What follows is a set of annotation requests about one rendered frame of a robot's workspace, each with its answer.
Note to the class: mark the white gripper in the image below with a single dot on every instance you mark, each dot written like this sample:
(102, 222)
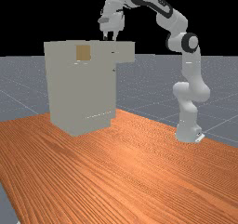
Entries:
(112, 22)

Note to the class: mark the pale grey cabinet drawer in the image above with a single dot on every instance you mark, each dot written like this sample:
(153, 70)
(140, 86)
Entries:
(125, 51)

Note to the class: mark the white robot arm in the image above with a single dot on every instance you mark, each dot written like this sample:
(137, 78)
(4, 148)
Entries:
(189, 79)

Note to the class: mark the pale grey cabinet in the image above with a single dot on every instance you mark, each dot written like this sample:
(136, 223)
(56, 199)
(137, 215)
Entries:
(80, 91)

